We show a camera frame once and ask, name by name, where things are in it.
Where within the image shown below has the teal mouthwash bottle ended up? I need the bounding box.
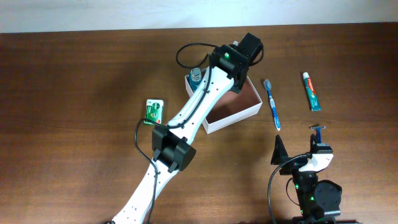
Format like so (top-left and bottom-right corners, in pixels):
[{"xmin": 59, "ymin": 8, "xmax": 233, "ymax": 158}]
[{"xmin": 188, "ymin": 68, "xmax": 202, "ymax": 91}]

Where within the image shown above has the white cardboard box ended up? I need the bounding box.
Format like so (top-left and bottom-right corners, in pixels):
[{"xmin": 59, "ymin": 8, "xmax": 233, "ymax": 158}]
[{"xmin": 202, "ymin": 77, "xmax": 262, "ymax": 134}]

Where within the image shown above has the green white soap packet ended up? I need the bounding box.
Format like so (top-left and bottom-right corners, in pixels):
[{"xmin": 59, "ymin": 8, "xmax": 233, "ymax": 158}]
[{"xmin": 145, "ymin": 99, "xmax": 164, "ymax": 124}]

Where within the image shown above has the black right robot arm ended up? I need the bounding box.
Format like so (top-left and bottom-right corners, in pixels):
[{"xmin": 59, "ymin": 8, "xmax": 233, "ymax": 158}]
[{"xmin": 267, "ymin": 134, "xmax": 342, "ymax": 224}]

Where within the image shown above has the blue white toothbrush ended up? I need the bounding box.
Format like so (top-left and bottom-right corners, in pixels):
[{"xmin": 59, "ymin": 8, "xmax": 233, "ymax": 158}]
[{"xmin": 264, "ymin": 79, "xmax": 281, "ymax": 131}]

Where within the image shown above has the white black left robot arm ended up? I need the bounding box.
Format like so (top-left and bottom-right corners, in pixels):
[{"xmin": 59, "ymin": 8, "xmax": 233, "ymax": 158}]
[{"xmin": 110, "ymin": 33, "xmax": 264, "ymax": 224}]

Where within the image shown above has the green red toothpaste tube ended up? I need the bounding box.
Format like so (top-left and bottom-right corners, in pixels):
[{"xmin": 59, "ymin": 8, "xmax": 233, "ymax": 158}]
[{"xmin": 303, "ymin": 72, "xmax": 322, "ymax": 111}]

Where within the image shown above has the blue disposable razor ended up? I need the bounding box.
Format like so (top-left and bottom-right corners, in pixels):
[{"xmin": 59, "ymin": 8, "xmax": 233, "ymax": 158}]
[{"xmin": 310, "ymin": 124, "xmax": 326, "ymax": 143}]

